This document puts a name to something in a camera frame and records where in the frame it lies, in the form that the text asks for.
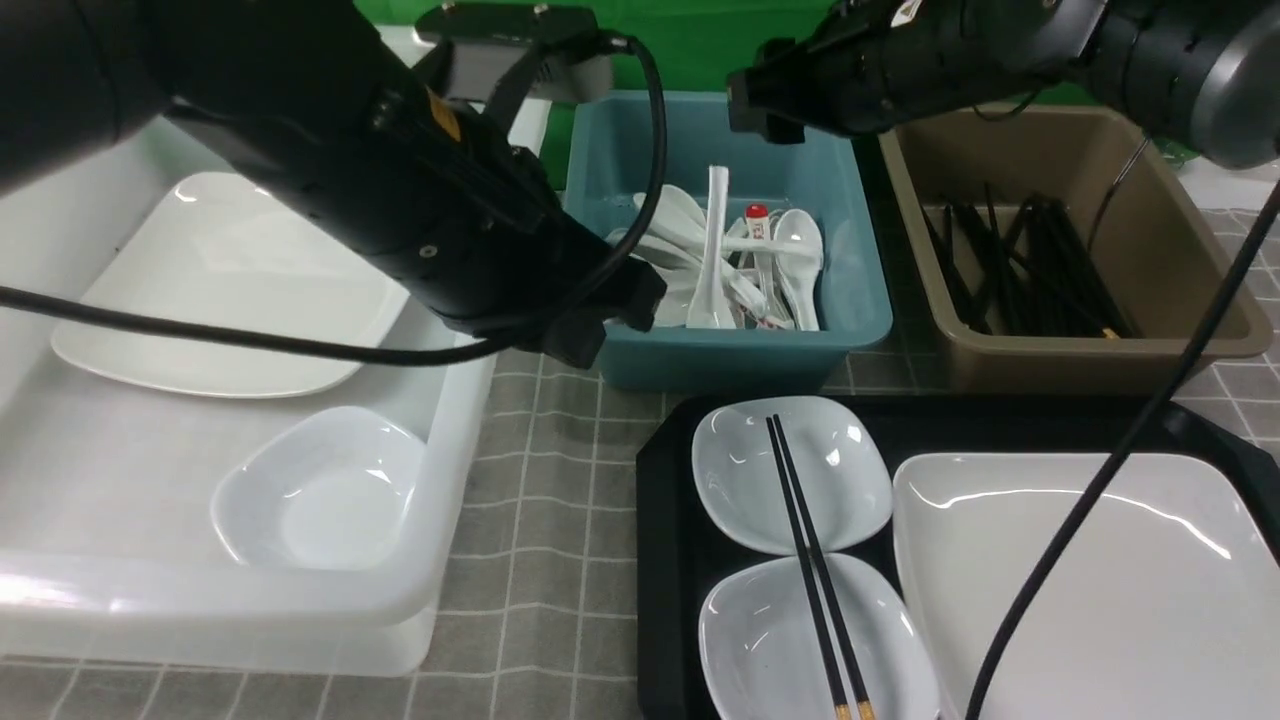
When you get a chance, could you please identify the red capped white tube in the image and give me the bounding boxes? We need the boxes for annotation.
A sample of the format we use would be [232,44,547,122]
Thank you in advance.
[744,202,772,242]

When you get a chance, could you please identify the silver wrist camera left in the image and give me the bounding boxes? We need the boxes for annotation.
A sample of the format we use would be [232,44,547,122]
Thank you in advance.
[412,1,614,104]

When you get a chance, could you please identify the black chopstick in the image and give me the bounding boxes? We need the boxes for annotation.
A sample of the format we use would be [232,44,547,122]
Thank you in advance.
[772,414,876,719]
[765,416,852,719]

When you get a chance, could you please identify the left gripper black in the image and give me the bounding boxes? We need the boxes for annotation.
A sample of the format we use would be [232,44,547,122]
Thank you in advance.
[349,90,666,366]

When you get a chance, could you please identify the black serving tray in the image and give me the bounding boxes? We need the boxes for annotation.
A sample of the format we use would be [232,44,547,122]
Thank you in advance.
[635,395,1280,720]

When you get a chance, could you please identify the white soup spoon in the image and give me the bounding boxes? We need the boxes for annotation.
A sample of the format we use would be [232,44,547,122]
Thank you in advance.
[686,165,739,331]

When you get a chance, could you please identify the white square plate in bin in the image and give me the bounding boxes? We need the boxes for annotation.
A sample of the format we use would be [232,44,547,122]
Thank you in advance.
[51,172,408,398]

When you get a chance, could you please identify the grey checked tablecloth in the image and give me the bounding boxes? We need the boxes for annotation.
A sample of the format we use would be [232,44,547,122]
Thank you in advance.
[0,205,1280,720]

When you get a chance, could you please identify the pile of white spoons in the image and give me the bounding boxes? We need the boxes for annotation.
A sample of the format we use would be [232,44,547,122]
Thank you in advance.
[632,184,826,331]

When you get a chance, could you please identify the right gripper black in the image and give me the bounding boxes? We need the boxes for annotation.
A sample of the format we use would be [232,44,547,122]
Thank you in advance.
[727,1,1076,145]

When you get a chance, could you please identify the green backdrop cloth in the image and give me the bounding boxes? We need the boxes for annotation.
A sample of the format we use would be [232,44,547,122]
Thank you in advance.
[352,0,1201,191]

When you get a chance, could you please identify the large translucent white bin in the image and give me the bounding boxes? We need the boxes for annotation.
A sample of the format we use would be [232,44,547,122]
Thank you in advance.
[1,119,495,676]

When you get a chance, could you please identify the bundle of black chopsticks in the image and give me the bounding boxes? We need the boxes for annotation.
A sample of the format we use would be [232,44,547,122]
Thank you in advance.
[922,186,1140,340]

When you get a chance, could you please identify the teal plastic bin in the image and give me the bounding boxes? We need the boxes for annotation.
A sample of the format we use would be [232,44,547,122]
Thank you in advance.
[564,91,893,395]

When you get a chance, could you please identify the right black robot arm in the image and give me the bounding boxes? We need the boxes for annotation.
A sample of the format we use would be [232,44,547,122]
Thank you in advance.
[727,1,1279,170]

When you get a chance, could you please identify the large white square plate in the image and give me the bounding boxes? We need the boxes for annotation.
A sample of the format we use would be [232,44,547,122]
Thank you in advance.
[893,454,1279,719]

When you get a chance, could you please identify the white bowl in bin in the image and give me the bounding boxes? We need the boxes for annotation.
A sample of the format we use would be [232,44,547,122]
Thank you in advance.
[210,406,426,571]

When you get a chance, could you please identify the white bowl tray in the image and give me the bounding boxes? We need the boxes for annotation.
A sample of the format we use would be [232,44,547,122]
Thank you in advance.
[698,553,941,719]
[691,396,893,556]

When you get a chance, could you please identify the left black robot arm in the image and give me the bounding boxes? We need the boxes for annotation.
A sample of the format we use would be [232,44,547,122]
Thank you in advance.
[3,1,668,369]

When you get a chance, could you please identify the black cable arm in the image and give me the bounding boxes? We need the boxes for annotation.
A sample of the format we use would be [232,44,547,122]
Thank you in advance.
[964,181,1280,720]
[0,32,669,366]

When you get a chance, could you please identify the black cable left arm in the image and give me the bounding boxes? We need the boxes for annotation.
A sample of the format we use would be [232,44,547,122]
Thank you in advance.
[0,32,669,366]

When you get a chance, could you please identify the brown plastic bin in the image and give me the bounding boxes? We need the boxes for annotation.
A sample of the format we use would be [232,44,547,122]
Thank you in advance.
[879,106,1230,395]

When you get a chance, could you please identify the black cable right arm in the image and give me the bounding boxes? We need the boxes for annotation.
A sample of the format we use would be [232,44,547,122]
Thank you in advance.
[964,181,1280,720]

